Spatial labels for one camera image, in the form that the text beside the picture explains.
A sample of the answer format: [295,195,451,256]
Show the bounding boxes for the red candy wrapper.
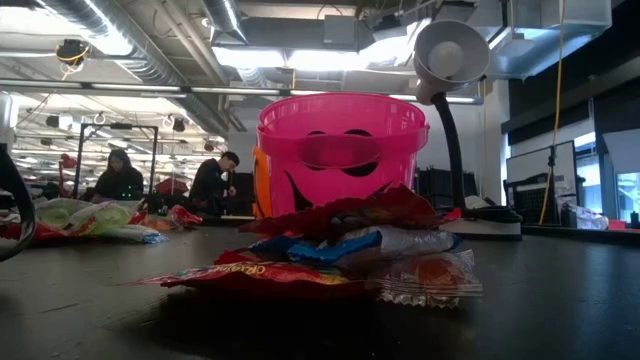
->
[238,183,464,239]

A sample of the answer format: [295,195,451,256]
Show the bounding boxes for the green white candy bag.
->
[34,198,146,239]

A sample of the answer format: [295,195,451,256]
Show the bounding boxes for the white blue Hershey's bar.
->
[92,223,170,245]
[342,224,461,260]
[248,229,385,265]

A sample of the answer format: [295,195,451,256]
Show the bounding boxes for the red Skittles bag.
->
[127,249,386,297]

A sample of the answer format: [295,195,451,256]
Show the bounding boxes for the long ceiling light tube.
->
[0,78,484,105]

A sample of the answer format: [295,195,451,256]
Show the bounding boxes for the orange red candy pack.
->
[130,210,174,232]

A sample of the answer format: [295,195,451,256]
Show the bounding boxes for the black bucket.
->
[0,143,39,263]

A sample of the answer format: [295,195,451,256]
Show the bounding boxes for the clear orange candy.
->
[377,248,485,309]

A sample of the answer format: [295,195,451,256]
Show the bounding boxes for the black ceiling-hung device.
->
[53,38,92,67]

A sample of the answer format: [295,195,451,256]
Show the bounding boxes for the black wire basket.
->
[512,182,555,226]

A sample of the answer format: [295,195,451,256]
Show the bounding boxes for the pink plastic face bucket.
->
[256,92,431,220]

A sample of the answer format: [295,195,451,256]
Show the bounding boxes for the person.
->
[188,151,241,216]
[93,148,146,201]

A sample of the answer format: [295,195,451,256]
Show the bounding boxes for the black crates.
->
[416,167,474,210]

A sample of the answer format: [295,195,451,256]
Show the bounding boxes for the black metal frame stand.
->
[73,122,160,201]

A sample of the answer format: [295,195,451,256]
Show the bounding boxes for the white plastic bag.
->
[559,197,610,231]

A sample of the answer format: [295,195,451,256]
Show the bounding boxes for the white gooseneck desk lamp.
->
[413,19,524,237]

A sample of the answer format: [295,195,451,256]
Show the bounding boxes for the orange plastic bucket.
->
[251,145,275,220]

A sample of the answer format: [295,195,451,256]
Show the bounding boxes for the yellow hanging cable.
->
[538,0,567,226]

